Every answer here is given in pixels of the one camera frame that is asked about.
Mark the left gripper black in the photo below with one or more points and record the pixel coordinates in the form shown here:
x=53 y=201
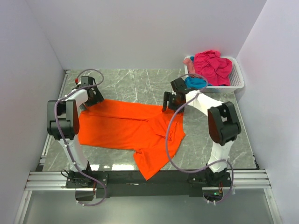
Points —
x=97 y=97

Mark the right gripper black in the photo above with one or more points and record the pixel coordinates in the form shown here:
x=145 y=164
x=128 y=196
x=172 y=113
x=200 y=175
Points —
x=168 y=96

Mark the orange t shirt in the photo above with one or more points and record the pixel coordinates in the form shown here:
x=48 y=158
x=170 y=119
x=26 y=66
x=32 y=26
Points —
x=133 y=126

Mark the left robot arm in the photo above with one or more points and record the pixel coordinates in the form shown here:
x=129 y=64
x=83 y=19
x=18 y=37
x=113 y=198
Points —
x=63 y=121

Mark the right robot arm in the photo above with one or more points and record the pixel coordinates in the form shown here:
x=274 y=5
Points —
x=223 y=124

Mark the teal blue t shirt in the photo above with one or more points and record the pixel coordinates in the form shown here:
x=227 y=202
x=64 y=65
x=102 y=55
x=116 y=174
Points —
x=197 y=83

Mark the light pink t shirt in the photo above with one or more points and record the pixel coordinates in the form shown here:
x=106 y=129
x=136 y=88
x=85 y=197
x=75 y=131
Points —
x=190 y=68

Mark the magenta t shirt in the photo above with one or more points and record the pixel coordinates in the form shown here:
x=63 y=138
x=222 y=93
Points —
x=213 y=67

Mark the right aluminium rail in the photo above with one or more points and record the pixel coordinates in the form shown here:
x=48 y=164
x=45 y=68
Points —
x=251 y=179

